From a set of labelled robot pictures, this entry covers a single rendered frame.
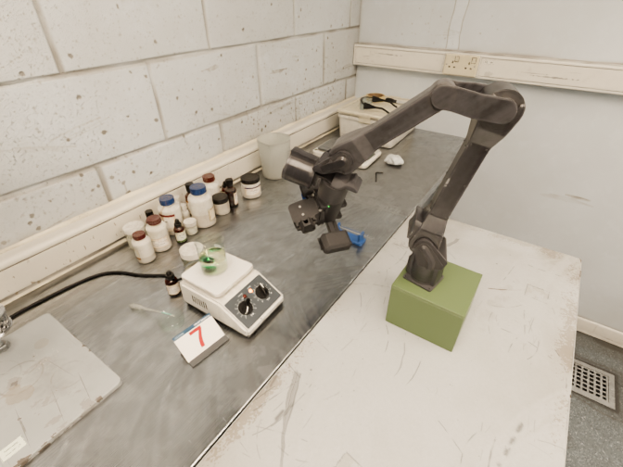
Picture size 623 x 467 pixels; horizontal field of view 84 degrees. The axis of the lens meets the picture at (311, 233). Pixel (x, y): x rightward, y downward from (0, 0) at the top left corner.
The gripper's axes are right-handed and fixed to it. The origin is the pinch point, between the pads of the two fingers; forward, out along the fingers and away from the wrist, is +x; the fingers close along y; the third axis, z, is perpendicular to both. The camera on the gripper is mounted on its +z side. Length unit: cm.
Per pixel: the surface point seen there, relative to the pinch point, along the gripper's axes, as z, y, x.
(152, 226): 38.1, -20.7, 19.8
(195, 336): 30.9, 15.3, 9.4
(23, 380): 62, 14, 13
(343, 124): -48, -79, 43
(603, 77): -127, -39, -7
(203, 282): 27.4, 4.5, 7.2
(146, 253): 40.7, -14.0, 22.1
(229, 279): 21.9, 5.4, 6.6
